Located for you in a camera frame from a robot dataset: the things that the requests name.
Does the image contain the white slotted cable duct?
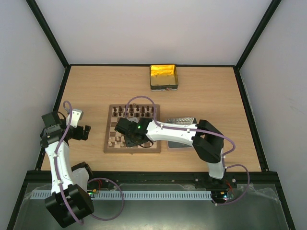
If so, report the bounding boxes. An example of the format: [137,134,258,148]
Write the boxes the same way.
[31,190,213,200]

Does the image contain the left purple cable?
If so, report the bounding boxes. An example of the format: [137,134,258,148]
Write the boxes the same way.
[54,100,124,226]

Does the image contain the wooden chess board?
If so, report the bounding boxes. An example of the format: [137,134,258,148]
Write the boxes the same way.
[104,103,161,154]

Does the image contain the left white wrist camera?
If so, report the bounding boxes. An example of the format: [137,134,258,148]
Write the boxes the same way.
[70,109,83,128]

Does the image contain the silver metal tray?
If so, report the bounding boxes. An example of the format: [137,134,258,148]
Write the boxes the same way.
[166,117,197,151]

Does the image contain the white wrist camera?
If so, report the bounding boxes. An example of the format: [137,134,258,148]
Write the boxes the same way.
[128,117,139,123]
[70,109,83,128]

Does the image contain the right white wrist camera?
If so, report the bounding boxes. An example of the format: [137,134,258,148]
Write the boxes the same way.
[128,117,139,123]

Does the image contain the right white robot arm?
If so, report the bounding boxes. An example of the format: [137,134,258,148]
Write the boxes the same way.
[115,118,226,188]

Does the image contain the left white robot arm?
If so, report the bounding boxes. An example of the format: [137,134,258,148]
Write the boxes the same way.
[40,109,94,228]

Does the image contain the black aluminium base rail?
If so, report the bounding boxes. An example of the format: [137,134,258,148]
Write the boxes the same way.
[24,170,281,190]

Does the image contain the gold tin box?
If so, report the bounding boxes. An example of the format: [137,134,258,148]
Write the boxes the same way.
[149,64,178,91]

